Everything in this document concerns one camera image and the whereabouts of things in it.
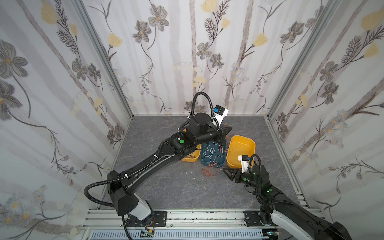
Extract white cable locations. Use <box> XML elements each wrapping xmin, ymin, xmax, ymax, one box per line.
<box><xmin>201</xmin><ymin>142</ymin><xmax>223</xmax><ymax>164</ymax></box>

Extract orange cable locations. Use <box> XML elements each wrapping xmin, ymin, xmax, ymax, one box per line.
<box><xmin>201</xmin><ymin>123</ymin><xmax>233</xmax><ymax>178</ymax></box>

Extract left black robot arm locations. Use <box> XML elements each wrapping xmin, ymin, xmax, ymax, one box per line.
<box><xmin>84</xmin><ymin>92</ymin><xmax>232</xmax><ymax>240</ymax></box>

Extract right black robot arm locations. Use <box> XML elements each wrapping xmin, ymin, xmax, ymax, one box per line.
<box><xmin>223</xmin><ymin>154</ymin><xmax>352</xmax><ymax>240</ymax></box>

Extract teal plastic bin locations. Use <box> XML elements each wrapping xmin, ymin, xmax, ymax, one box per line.
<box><xmin>200</xmin><ymin>141</ymin><xmax>227</xmax><ymax>167</ymax></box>

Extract left yellow plastic bin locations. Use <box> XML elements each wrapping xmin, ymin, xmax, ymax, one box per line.
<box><xmin>182</xmin><ymin>144</ymin><xmax>202</xmax><ymax>163</ymax></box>

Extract yellow plastic bin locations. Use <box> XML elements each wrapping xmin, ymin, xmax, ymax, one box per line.
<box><xmin>182</xmin><ymin>144</ymin><xmax>202</xmax><ymax>163</ymax></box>
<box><xmin>226</xmin><ymin>135</ymin><xmax>256</xmax><ymax>169</ymax></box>

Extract right yellow plastic bin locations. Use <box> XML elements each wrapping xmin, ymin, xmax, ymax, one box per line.
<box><xmin>226</xmin><ymin>135</ymin><xmax>256</xmax><ymax>169</ymax></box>

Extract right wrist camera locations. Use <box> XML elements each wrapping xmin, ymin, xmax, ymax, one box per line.
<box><xmin>238</xmin><ymin>155</ymin><xmax>250</xmax><ymax>173</ymax></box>

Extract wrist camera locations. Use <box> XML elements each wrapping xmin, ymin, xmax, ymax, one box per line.
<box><xmin>213</xmin><ymin>105</ymin><xmax>229</xmax><ymax>126</ymax></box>
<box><xmin>238</xmin><ymin>155</ymin><xmax>250</xmax><ymax>173</ymax></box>

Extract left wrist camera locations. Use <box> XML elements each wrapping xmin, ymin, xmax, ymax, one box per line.
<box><xmin>213</xmin><ymin>105</ymin><xmax>229</xmax><ymax>126</ymax></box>

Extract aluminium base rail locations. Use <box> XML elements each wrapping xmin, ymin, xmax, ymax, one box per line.
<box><xmin>80</xmin><ymin>209</ymin><xmax>297</xmax><ymax>240</ymax></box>

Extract white vented cable duct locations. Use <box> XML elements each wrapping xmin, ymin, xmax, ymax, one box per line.
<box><xmin>89</xmin><ymin>229</ymin><xmax>269</xmax><ymax>240</ymax></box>

